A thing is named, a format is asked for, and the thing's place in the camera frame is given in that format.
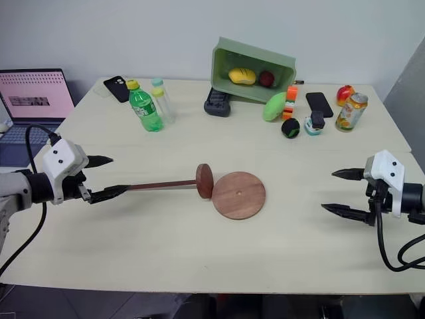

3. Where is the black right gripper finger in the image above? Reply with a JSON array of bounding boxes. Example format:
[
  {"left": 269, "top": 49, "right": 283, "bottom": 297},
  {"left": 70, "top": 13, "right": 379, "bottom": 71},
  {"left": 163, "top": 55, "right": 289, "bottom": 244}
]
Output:
[
  {"left": 331, "top": 167, "right": 367, "bottom": 181},
  {"left": 320, "top": 203, "right": 372, "bottom": 227}
]

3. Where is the red yellow toy peach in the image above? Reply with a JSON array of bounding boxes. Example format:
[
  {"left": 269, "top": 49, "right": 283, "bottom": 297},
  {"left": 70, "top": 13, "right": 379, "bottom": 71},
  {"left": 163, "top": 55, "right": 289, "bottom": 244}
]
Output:
[{"left": 335, "top": 84, "right": 357, "bottom": 108}]

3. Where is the wooden rod with disc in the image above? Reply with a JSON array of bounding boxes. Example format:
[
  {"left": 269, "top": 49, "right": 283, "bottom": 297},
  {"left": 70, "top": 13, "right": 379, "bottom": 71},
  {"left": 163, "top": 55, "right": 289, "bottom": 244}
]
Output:
[{"left": 127, "top": 163, "right": 214, "bottom": 201}]

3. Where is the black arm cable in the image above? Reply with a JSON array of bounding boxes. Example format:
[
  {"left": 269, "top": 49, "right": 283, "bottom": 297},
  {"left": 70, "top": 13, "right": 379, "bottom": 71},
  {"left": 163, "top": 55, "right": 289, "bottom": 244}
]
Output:
[
  {"left": 375, "top": 185, "right": 425, "bottom": 272},
  {"left": 0, "top": 124, "right": 61, "bottom": 277}
]

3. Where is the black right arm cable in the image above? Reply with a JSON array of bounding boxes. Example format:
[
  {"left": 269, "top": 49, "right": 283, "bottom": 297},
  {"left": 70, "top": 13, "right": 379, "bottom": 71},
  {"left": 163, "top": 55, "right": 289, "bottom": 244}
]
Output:
[{"left": 375, "top": 185, "right": 425, "bottom": 272}]

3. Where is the green plush fruit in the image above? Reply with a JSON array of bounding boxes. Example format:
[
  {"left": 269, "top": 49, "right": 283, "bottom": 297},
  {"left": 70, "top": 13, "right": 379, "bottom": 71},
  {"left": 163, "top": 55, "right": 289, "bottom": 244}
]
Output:
[{"left": 262, "top": 92, "right": 288, "bottom": 124}]

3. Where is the round wooden base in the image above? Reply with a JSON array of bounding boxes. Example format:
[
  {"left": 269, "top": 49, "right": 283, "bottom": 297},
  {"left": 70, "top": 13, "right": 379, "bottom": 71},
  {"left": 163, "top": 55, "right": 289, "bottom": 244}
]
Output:
[{"left": 211, "top": 171, "right": 268, "bottom": 221}]

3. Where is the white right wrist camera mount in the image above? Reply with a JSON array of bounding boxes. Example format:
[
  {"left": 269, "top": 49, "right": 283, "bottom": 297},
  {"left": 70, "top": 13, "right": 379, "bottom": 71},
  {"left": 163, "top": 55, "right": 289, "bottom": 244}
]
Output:
[{"left": 363, "top": 149, "right": 406, "bottom": 219}]

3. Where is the laptop with pink screen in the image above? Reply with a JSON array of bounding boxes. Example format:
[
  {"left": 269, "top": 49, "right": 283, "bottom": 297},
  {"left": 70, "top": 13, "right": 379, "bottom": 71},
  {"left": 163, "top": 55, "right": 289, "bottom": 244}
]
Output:
[{"left": 0, "top": 68, "right": 76, "bottom": 167}]

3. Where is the tape roll with black object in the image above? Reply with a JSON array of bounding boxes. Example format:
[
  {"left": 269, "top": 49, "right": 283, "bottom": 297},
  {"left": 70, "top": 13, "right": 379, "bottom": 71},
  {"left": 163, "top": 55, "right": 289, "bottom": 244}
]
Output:
[{"left": 303, "top": 110, "right": 326, "bottom": 137}]

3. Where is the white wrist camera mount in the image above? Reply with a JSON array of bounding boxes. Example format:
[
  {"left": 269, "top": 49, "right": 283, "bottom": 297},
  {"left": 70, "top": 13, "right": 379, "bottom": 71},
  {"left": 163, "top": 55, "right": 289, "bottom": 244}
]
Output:
[
  {"left": 363, "top": 149, "right": 406, "bottom": 219},
  {"left": 42, "top": 138, "right": 89, "bottom": 205}
]

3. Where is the orange and green block toy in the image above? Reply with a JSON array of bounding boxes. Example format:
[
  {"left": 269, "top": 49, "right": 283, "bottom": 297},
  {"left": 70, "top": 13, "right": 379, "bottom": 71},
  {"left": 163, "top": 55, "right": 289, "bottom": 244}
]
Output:
[{"left": 281, "top": 85, "right": 299, "bottom": 122}]

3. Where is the black smartphone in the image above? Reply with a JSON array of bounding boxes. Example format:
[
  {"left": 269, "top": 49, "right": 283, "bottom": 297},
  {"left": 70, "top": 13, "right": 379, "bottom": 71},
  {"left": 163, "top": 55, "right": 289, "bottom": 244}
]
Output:
[{"left": 305, "top": 92, "right": 335, "bottom": 119}]

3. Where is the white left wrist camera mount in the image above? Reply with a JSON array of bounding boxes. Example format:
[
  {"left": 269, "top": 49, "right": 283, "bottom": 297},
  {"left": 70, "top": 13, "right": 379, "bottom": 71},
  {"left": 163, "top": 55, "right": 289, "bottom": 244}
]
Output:
[{"left": 42, "top": 138, "right": 89, "bottom": 205}]

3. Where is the green plastic bin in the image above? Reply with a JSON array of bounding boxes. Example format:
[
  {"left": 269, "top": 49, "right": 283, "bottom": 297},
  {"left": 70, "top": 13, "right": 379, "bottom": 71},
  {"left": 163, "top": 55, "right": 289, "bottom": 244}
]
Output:
[{"left": 209, "top": 36, "right": 298, "bottom": 105}]

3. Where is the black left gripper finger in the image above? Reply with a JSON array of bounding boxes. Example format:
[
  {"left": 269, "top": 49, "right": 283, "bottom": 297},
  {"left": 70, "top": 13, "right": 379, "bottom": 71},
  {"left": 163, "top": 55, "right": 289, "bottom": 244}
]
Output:
[
  {"left": 87, "top": 185, "right": 129, "bottom": 205},
  {"left": 86, "top": 154, "right": 114, "bottom": 169}
]

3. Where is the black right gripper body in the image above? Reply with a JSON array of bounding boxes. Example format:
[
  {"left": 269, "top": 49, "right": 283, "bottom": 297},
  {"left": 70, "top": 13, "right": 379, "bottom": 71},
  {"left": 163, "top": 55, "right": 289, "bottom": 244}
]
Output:
[{"left": 365, "top": 179, "right": 394, "bottom": 227}]

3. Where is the green soda bottle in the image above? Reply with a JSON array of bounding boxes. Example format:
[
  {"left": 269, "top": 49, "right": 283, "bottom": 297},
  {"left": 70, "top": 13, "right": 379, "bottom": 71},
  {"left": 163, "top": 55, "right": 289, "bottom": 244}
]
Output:
[{"left": 126, "top": 78, "right": 165, "bottom": 134}]

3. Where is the yellow toy mango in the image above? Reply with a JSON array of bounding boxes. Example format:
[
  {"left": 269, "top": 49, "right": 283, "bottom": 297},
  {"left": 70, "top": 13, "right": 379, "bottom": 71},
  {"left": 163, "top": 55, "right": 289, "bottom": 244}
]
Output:
[{"left": 228, "top": 67, "right": 258, "bottom": 86}]

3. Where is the black phone case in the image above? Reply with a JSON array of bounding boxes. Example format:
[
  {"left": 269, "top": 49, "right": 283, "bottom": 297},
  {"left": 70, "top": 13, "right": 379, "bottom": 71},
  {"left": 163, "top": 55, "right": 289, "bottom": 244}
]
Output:
[{"left": 103, "top": 75, "right": 131, "bottom": 104}]

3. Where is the orange juice can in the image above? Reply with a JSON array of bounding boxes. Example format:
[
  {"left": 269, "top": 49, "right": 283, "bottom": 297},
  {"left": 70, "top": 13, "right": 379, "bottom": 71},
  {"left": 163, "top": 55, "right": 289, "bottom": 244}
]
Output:
[{"left": 335, "top": 92, "right": 370, "bottom": 133}]

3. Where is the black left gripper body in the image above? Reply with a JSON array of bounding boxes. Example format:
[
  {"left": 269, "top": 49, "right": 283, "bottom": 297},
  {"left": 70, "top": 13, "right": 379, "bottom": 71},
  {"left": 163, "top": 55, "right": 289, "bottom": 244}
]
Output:
[{"left": 62, "top": 167, "right": 93, "bottom": 203}]

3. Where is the black and green ball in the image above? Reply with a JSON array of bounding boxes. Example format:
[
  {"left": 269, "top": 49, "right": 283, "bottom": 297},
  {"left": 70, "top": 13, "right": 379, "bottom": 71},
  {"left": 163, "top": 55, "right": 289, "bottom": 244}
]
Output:
[{"left": 280, "top": 117, "right": 301, "bottom": 140}]

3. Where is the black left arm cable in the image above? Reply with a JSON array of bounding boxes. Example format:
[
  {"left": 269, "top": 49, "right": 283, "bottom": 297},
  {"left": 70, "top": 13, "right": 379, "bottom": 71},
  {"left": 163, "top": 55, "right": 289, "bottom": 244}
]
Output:
[{"left": 0, "top": 124, "right": 61, "bottom": 277}]

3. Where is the red toy apple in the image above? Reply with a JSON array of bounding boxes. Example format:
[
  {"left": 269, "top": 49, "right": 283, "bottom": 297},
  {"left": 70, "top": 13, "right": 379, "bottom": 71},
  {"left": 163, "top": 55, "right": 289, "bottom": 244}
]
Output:
[{"left": 258, "top": 70, "right": 276, "bottom": 88}]

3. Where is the clear bottle yellow cap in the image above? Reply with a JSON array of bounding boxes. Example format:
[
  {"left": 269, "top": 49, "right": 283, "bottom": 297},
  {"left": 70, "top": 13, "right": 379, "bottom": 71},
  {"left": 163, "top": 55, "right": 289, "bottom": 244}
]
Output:
[{"left": 150, "top": 87, "right": 177, "bottom": 125}]

